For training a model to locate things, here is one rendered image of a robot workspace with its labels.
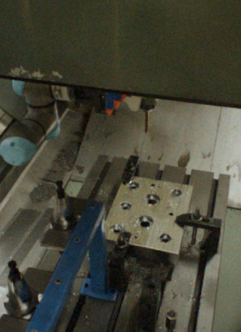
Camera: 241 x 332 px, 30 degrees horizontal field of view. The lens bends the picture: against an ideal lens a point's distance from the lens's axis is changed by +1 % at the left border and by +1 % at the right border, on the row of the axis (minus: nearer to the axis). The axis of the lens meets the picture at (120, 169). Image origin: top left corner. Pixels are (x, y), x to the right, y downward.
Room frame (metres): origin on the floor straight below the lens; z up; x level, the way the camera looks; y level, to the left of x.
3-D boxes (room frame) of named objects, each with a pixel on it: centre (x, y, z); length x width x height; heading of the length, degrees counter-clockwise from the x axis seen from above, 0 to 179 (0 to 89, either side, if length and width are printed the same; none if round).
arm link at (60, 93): (1.00, 0.13, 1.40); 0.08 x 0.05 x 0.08; 164
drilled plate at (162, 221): (0.97, -0.09, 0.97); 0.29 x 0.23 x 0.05; 164
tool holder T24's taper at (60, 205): (0.71, 0.13, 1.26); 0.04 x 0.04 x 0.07
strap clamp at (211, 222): (0.91, -0.23, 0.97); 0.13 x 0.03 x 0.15; 74
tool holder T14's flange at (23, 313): (0.50, 0.19, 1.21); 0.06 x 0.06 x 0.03
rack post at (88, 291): (0.75, 0.06, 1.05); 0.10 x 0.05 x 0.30; 74
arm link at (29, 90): (1.02, 0.21, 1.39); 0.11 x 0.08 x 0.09; 74
